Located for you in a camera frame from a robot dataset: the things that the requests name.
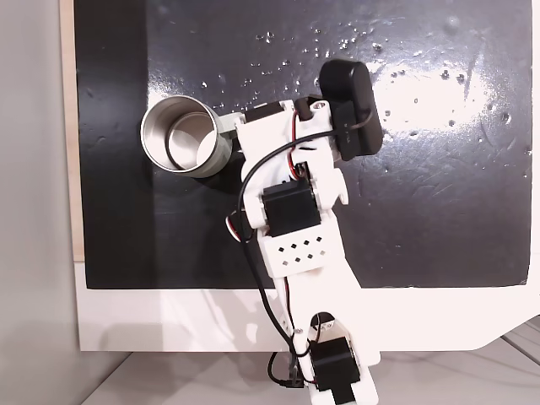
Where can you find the grey-green steel-lined cup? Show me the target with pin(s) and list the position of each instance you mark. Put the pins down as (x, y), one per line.
(157, 141)

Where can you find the black glossy table mat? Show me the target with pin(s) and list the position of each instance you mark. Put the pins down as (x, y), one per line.
(422, 211)

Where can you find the black oval camera box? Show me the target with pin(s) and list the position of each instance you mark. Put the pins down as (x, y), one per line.
(354, 93)

